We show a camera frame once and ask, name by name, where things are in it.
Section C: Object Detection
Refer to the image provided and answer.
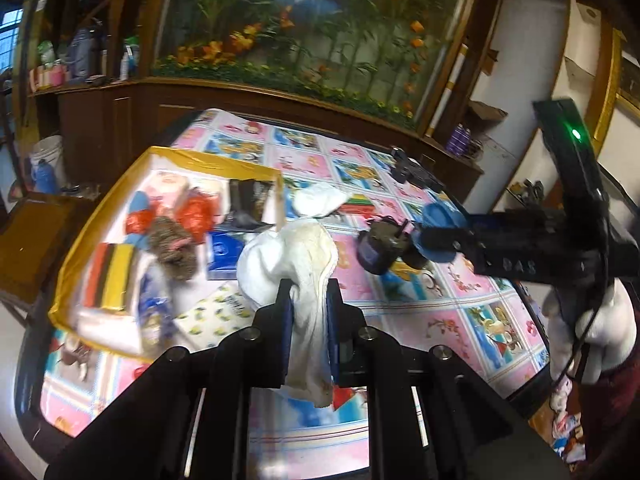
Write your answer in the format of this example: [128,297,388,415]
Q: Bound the blue thermos jug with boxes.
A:
[32,159,61,195]

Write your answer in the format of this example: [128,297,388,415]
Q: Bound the brown knitted scrubber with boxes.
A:
[149,216,198,282]

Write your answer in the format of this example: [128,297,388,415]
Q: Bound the colourful patterned tablecloth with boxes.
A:
[41,109,548,479]

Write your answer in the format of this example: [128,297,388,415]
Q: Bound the rainbow striped sponge pack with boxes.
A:
[338,194,376,217]

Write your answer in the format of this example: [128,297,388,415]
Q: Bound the yellow cardboard tray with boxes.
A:
[48,146,284,362]

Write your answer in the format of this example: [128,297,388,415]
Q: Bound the white gloved right hand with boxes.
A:
[541,278,638,385]

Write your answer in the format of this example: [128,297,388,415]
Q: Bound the black motor with sawtooth disc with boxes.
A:
[392,219,427,270]

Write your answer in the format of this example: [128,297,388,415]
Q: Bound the black motor with shaft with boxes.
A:
[356,216,402,275]

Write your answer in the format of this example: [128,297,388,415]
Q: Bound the striped colourful sponge pack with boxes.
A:
[81,243,138,313]

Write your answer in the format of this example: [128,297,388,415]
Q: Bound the white cloth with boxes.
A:
[292,182,352,218]

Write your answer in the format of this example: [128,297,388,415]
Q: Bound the lemon print tissue pack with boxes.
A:
[174,282,255,350]

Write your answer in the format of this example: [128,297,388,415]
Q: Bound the white glove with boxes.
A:
[235,218,341,409]

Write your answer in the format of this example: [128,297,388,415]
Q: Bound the blue tissue pack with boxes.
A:
[205,231,245,281]

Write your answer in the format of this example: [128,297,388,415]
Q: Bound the red blue mesh bundle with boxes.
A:
[125,191,155,250]

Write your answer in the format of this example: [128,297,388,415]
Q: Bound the grey kettle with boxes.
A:
[67,28,100,82]

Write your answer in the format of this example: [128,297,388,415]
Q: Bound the black star-shaped bracket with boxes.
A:
[390,146,445,193]

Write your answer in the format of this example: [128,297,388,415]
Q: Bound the white plastic bucket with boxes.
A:
[29,136,67,190]

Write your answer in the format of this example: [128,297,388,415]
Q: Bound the purple bottles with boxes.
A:
[446,124,471,157]

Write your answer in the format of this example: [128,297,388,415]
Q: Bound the black gold snack bag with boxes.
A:
[218,179,273,232]

